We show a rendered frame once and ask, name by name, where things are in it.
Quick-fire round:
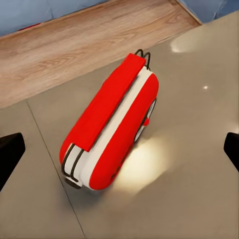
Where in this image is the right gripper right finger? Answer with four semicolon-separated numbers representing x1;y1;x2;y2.
224;132;239;171

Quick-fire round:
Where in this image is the radio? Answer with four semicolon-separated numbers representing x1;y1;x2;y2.
59;49;159;190

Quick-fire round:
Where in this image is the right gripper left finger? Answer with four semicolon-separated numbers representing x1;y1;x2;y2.
0;132;25;191

